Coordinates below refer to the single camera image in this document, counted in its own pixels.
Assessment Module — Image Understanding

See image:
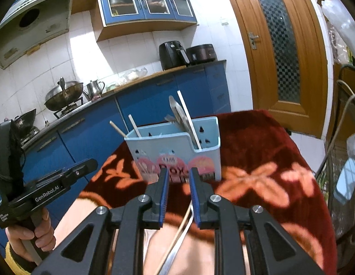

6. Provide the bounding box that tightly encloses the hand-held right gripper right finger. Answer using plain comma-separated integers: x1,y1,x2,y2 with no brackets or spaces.
189,167,327,275

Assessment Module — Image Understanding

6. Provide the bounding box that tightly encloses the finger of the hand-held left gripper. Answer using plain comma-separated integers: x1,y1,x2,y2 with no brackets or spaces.
61,158,98,177

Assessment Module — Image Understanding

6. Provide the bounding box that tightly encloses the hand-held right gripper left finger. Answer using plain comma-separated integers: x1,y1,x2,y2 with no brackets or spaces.
30,168,170,275

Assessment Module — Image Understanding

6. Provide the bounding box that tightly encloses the light blue utensil box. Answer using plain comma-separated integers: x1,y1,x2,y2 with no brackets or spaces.
124,116,222,185

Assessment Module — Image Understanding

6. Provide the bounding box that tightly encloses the chopstick and spoon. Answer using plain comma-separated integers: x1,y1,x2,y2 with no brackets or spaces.
156,205,192,275

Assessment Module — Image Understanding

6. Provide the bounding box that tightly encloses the wooden chopstick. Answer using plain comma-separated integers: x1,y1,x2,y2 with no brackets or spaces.
109,121,127,137
128,115,141,137

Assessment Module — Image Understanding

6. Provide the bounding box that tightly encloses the person's left hand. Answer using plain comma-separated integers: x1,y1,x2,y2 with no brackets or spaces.
7,209,55,262

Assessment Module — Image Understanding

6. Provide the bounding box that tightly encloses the black wok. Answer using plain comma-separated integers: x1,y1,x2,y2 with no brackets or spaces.
12,109,37,135

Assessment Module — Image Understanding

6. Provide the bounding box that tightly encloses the gas stove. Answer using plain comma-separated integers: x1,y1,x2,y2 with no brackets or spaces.
53,97,85,120

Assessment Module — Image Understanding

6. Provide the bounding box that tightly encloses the red floral printed blanket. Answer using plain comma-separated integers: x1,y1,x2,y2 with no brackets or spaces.
53,109,338,275

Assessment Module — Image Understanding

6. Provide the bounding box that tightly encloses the wok with steel lid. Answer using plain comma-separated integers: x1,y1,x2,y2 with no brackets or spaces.
44,80,85,111

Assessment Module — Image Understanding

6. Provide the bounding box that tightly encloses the steel kettle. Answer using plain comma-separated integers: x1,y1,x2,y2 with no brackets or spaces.
86,80,106,97

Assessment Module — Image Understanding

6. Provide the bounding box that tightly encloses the clear bag of food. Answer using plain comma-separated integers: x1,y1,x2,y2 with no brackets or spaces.
116,67,148,87

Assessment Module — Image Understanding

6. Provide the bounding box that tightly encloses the wooden door with glass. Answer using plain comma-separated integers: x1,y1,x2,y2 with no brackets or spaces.
220,0,334,139

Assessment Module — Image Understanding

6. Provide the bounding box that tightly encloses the black air fryer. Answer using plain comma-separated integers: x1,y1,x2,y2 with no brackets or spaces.
159,41,191,71

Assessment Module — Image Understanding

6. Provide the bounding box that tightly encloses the dark rice cooker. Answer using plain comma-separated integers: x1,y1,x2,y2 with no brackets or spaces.
186,44,218,65

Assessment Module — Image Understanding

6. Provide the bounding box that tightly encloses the grey range hood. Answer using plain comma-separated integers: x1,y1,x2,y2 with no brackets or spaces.
0,0,75,70

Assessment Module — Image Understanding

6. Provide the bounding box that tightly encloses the light blue packet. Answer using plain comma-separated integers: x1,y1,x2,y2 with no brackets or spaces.
332,157,355,206

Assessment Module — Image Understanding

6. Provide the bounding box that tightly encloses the black metal cart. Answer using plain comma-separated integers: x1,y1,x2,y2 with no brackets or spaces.
315,63,355,275

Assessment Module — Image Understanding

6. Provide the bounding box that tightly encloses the white plastic bag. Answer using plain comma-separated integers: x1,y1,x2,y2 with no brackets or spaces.
321,0,355,63

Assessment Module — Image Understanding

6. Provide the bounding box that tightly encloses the white cable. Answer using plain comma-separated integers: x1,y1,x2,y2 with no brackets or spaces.
323,80,355,172

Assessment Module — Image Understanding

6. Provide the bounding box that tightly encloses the silver door handle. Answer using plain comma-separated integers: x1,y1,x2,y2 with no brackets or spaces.
249,32,260,50

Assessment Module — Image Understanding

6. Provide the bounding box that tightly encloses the blue glass-door wall cabinet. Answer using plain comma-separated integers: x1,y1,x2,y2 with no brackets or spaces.
71,0,199,42

